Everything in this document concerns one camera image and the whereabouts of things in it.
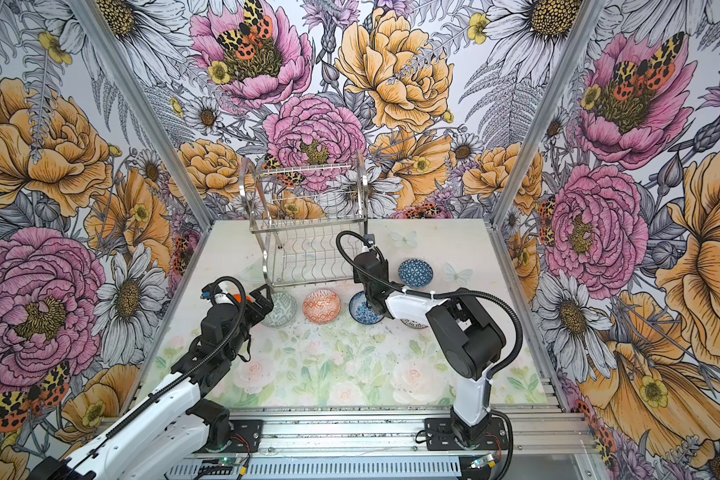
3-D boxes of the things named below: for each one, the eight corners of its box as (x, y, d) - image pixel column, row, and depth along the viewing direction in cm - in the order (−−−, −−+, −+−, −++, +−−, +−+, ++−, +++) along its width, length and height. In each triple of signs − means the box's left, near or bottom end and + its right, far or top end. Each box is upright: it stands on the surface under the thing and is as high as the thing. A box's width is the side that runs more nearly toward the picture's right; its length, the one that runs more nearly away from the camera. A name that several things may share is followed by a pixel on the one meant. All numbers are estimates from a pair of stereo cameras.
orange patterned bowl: (302, 324, 95) (300, 318, 92) (306, 295, 102) (304, 289, 99) (340, 324, 95) (339, 318, 92) (342, 296, 102) (341, 289, 99)
